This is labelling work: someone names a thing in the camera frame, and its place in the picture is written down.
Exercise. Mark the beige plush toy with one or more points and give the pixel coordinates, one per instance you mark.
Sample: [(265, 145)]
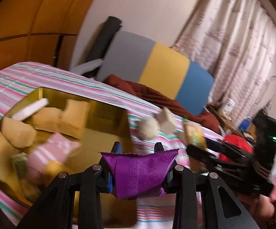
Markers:
[(148, 127)]

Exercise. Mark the black post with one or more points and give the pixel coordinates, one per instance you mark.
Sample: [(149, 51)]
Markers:
[(107, 35)]

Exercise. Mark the green packet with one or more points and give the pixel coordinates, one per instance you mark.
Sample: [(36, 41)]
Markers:
[(20, 165)]

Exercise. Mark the wooden panelled wardrobe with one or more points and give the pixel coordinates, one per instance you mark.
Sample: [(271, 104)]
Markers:
[(33, 9)]

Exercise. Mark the maroon blanket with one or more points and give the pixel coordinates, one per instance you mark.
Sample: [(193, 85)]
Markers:
[(164, 100)]

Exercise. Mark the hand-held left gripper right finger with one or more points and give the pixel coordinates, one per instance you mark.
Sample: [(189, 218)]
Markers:
[(183, 183)]

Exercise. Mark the yellow snack packet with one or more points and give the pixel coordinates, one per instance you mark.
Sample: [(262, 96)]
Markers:
[(195, 136)]

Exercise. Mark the blue container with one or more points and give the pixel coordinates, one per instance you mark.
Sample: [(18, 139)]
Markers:
[(245, 122)]

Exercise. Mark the purple snack packet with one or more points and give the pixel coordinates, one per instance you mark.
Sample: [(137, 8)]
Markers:
[(138, 171)]

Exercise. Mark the white cube packet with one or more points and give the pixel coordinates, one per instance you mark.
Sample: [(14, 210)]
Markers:
[(167, 121)]

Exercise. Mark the red cloth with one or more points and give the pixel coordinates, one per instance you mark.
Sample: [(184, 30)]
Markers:
[(233, 140)]

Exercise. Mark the person's right forearm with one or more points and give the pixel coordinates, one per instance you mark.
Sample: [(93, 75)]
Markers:
[(259, 207)]

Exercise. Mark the patterned white curtain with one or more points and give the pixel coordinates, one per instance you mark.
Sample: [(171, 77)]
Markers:
[(235, 40)]

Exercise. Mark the pink patterned packet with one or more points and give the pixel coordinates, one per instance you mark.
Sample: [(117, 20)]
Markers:
[(54, 150)]

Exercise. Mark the gold metal tin box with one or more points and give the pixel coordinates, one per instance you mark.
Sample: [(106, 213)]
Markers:
[(104, 128)]

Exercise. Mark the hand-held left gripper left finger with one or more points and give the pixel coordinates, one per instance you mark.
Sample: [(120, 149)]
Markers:
[(110, 183)]

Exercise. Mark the wooden side table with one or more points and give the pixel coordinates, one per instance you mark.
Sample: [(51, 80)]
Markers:
[(226, 121)]

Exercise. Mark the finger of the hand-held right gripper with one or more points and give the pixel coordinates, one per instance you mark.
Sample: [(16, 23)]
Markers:
[(220, 146), (202, 158)]

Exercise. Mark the grey yellow blue padded headboard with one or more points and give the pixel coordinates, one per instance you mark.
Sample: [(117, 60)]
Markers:
[(169, 74)]

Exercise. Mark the white flat packet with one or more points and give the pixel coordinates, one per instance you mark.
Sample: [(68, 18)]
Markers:
[(30, 109)]

